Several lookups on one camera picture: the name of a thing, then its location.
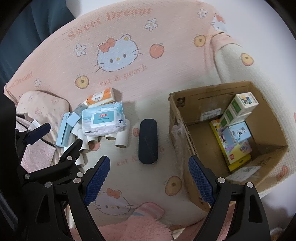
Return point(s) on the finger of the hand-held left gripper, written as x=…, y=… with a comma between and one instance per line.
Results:
x=69, y=155
x=38, y=134

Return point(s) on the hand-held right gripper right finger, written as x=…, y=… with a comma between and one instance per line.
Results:
x=200, y=180

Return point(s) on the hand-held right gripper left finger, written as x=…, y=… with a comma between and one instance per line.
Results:
x=98, y=178

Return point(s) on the blue baby wipes pack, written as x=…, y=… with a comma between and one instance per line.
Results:
x=103, y=119

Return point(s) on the dark denim glasses case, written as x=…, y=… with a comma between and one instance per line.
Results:
x=148, y=141

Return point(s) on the brown cardboard box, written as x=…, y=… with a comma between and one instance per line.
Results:
x=266, y=129

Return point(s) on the long light blue box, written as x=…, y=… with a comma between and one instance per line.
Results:
x=63, y=132

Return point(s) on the pink flower print pillow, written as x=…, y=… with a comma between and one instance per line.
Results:
x=41, y=104

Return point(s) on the yellow flat box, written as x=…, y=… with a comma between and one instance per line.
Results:
x=227, y=153

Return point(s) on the pile of white paper tubes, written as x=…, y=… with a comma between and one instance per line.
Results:
x=121, y=139

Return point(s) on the blue white box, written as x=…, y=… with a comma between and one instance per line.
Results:
x=237, y=134

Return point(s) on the pink fluffy rug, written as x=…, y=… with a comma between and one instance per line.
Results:
x=138, y=229

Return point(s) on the orange tissue pack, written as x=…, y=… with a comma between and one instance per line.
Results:
x=99, y=97

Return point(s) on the green white cartoon box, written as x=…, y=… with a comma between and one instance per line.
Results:
x=245, y=102

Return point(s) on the dark blue cloth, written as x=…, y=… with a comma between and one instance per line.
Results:
x=34, y=23

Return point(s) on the pink cat print blanket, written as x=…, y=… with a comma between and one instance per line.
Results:
x=161, y=69

